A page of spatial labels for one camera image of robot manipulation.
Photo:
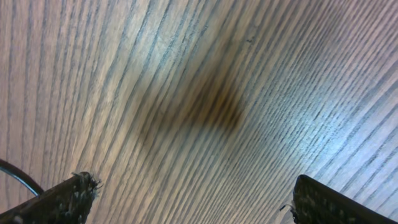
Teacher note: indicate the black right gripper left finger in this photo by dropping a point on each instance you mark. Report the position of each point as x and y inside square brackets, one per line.
[69, 202]

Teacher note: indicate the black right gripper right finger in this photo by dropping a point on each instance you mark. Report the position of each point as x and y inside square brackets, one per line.
[315, 203]

